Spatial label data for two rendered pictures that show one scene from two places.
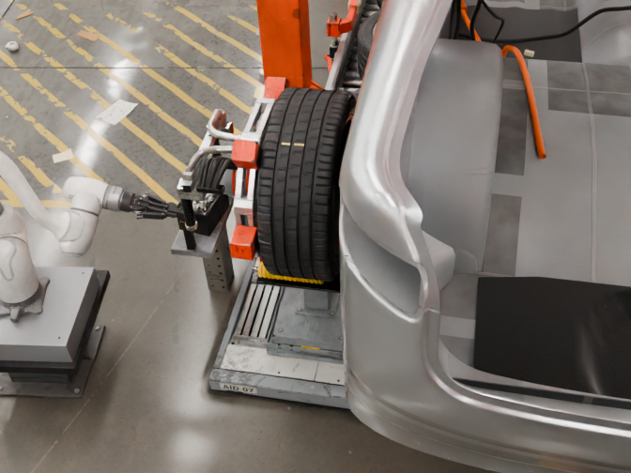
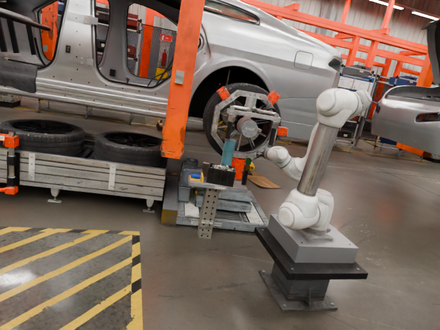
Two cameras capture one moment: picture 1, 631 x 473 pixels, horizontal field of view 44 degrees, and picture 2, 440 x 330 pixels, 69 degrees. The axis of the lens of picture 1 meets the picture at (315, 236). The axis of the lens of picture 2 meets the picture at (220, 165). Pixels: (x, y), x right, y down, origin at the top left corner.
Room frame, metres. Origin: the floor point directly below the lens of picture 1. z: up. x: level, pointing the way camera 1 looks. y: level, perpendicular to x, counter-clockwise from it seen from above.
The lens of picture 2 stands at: (3.28, 2.52, 1.20)
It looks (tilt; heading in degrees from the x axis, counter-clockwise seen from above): 15 degrees down; 247
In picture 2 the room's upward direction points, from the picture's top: 10 degrees clockwise
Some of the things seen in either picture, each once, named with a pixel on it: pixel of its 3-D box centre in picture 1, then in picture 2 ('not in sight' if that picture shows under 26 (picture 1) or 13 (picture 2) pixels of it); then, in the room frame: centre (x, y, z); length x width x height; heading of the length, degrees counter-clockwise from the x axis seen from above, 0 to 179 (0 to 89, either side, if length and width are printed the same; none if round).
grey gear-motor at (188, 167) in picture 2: not in sight; (189, 178); (2.41, -0.15, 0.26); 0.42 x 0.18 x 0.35; 77
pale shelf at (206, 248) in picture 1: (207, 217); (217, 183); (2.39, 0.45, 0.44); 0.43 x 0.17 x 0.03; 167
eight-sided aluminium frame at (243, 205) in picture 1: (265, 179); (245, 125); (2.12, 0.17, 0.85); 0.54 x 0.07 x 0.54; 167
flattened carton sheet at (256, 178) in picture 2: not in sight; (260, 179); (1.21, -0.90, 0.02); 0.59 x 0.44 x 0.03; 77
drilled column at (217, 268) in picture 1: (215, 250); (208, 210); (2.42, 0.44, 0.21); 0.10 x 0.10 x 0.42; 77
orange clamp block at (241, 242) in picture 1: (244, 242); (281, 131); (1.81, 0.23, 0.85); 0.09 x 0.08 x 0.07; 167
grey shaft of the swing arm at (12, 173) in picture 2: (334, 54); (12, 163); (3.82, -0.16, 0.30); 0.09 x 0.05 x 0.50; 167
